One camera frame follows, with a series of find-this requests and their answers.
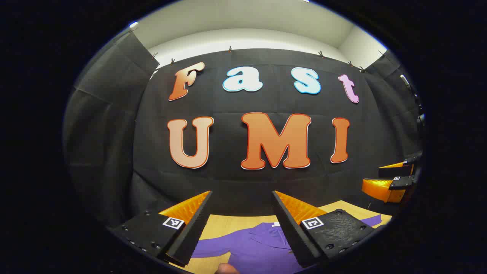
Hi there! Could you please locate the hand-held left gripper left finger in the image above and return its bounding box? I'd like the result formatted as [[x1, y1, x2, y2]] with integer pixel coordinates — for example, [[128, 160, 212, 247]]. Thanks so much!
[[108, 190, 213, 267]]

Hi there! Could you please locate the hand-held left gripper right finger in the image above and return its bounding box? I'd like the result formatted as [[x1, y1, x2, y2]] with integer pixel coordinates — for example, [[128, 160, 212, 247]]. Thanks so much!
[[271, 190, 378, 269]]

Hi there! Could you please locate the purple shirt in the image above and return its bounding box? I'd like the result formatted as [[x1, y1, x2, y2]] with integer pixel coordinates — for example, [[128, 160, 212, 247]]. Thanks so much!
[[190, 214, 383, 274]]

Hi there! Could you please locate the dark equipment stand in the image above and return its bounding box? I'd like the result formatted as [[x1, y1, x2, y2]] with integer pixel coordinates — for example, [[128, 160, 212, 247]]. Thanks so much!
[[399, 74, 426, 132]]

